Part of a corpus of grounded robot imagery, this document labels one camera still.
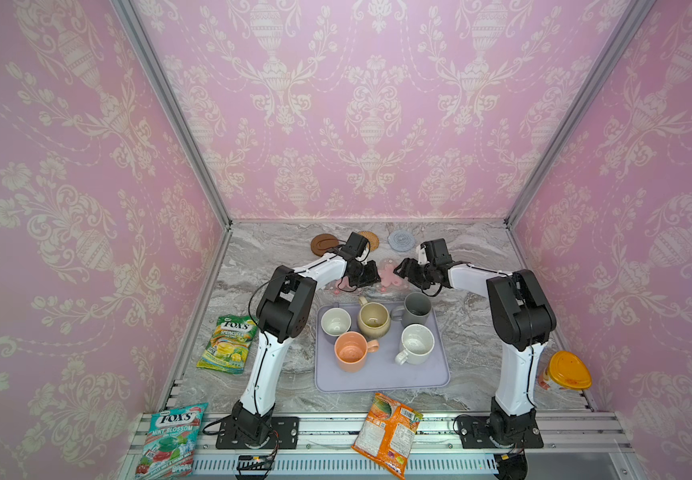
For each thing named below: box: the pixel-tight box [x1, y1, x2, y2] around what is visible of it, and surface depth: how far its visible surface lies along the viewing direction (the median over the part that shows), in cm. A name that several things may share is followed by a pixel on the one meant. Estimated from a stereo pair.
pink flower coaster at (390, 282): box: [377, 258, 410, 294], surface depth 105 cm
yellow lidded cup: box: [539, 351, 593, 390], surface depth 76 cm
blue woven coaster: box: [388, 230, 416, 252], surface depth 117 cm
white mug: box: [395, 323, 435, 365], surface depth 85 cm
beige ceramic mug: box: [357, 296, 391, 339], surface depth 88 cm
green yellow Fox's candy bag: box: [196, 314, 260, 375], surface depth 87 cm
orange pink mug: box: [334, 331, 379, 373], surface depth 83 cm
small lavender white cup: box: [320, 307, 352, 337], surface depth 88 cm
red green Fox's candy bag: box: [135, 402, 208, 480], surface depth 73 cm
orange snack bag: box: [351, 393, 424, 479], surface depth 74 cm
